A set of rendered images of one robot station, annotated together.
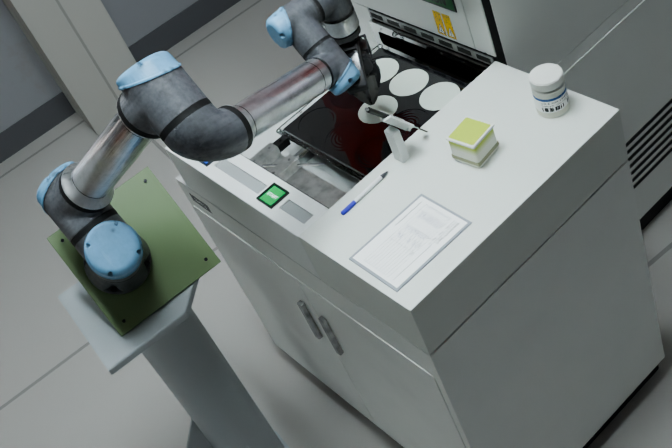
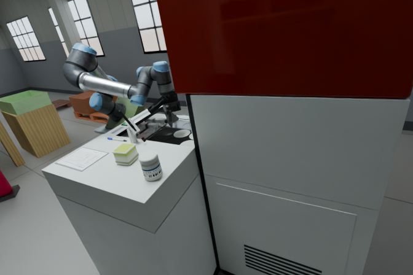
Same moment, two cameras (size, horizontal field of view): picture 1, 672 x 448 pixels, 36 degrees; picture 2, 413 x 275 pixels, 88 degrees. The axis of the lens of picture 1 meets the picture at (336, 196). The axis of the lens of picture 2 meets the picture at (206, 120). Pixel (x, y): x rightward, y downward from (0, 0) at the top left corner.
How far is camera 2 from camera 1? 2.10 m
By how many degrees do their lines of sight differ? 47
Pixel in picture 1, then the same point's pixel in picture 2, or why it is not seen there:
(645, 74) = (300, 240)
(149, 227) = (128, 111)
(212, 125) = (66, 70)
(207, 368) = not seen: hidden behind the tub
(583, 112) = (145, 188)
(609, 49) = (273, 204)
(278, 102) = (98, 84)
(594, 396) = not seen: outside the picture
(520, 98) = (164, 162)
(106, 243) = (93, 97)
